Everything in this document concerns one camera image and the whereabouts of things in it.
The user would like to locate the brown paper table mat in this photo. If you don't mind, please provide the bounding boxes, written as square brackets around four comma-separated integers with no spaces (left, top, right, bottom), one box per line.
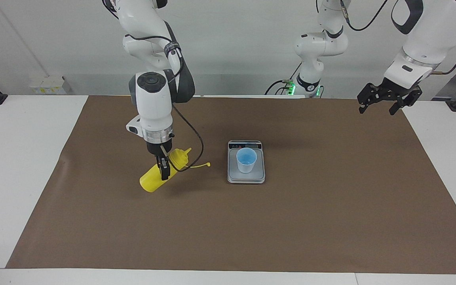
[6,95,456,274]

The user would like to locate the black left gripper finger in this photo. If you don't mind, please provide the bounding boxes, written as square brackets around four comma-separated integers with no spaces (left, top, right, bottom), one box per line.
[389,88,423,116]
[357,83,381,114]

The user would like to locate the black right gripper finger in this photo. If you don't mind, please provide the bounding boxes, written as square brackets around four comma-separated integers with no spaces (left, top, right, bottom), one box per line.
[157,152,171,181]

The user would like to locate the light blue plastic cup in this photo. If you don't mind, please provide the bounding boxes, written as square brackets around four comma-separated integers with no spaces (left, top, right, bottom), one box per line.
[236,148,258,174]

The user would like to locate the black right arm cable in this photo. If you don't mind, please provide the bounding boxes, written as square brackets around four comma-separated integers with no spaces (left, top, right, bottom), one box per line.
[123,34,205,171]

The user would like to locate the silver digital kitchen scale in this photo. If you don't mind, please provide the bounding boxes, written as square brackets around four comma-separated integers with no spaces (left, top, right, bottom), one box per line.
[227,140,266,184]

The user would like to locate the yellow squeeze bottle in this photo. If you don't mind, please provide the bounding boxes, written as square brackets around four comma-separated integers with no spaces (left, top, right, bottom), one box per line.
[139,147,211,193]

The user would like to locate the white power strip yellow labels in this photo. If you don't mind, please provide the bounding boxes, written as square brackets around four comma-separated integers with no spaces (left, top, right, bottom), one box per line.
[29,75,65,95]

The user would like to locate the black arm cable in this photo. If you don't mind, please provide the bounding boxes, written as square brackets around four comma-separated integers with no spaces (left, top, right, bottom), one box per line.
[341,0,456,76]
[123,34,205,171]

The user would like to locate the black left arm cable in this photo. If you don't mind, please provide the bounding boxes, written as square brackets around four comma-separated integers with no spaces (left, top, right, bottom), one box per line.
[341,0,456,76]

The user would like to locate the black base cable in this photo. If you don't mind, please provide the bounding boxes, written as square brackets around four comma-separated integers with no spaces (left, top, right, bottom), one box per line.
[265,61,304,95]

